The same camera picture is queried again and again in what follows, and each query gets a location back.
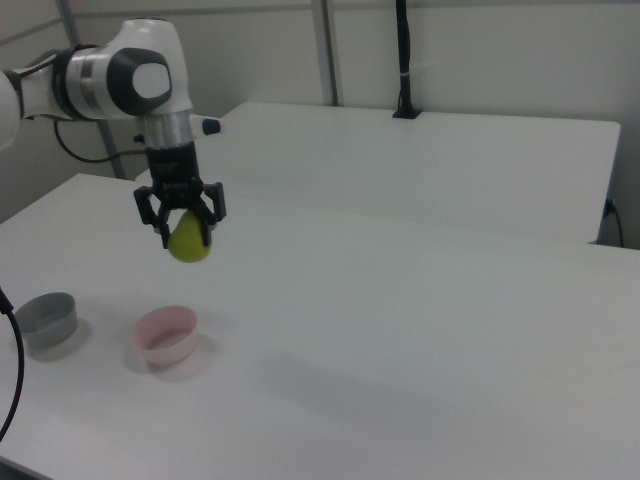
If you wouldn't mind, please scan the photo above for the black pole with clamp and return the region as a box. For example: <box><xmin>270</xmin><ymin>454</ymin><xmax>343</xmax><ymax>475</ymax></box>
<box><xmin>392</xmin><ymin>0</ymin><xmax>424</xmax><ymax>120</ymax></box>

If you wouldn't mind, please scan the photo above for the green pear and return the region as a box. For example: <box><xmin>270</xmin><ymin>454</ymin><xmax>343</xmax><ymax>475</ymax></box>
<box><xmin>167</xmin><ymin>209</ymin><xmax>214</xmax><ymax>265</ymax></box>

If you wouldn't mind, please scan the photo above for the black looping arm cable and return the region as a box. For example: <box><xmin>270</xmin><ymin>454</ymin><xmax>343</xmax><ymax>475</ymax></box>
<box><xmin>53</xmin><ymin>118</ymin><xmax>151</xmax><ymax>164</ymax></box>

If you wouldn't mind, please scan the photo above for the white side table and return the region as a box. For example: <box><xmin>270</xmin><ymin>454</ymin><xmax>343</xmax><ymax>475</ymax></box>
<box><xmin>134</xmin><ymin>101</ymin><xmax>622</xmax><ymax>246</ymax></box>

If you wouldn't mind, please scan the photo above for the grey plastic bowl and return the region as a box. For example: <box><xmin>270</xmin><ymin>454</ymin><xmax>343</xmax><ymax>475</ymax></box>
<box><xmin>13</xmin><ymin>292</ymin><xmax>80</xmax><ymax>349</ymax></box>

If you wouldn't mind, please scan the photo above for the pink plastic bowl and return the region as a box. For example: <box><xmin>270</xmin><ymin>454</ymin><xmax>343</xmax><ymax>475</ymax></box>
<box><xmin>130</xmin><ymin>305</ymin><xmax>200</xmax><ymax>366</ymax></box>

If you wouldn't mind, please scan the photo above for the black cable with plug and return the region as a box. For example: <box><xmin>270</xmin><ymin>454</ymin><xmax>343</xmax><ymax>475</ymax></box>
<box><xmin>602</xmin><ymin>197</ymin><xmax>626</xmax><ymax>249</ymax></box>

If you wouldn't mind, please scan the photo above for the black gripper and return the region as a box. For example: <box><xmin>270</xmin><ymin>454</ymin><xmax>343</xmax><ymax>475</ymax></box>
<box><xmin>133</xmin><ymin>142</ymin><xmax>226</xmax><ymax>250</ymax></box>

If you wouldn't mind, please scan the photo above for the black hanging cable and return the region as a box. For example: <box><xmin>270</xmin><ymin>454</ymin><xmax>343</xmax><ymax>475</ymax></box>
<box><xmin>0</xmin><ymin>284</ymin><xmax>25</xmax><ymax>439</ymax></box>

